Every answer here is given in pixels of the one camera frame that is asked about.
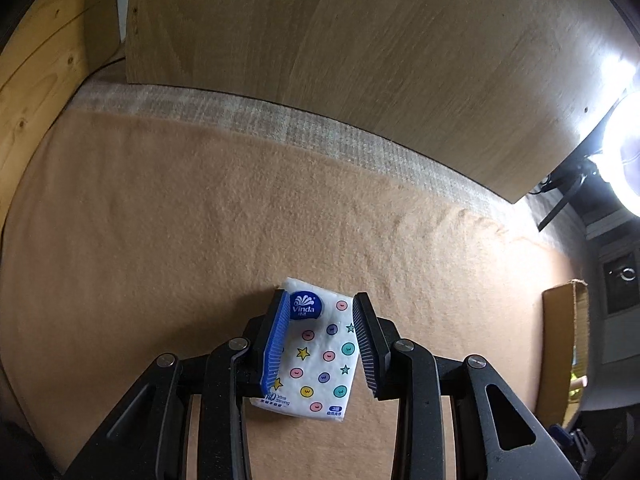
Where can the large plywood board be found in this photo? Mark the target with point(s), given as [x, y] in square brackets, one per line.
[375, 60]

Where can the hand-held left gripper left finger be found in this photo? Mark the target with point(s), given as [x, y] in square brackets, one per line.
[277, 342]

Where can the black tripod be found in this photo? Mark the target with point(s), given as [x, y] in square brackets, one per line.
[555, 212]

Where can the dotted tissue pack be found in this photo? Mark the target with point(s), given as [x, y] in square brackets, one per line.
[325, 360]

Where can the pine plank panel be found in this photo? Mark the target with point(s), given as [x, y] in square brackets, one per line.
[40, 85]

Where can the cardboard box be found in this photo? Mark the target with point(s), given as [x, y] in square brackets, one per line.
[557, 340]

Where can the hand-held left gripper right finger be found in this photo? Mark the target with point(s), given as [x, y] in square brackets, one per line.
[362, 352]

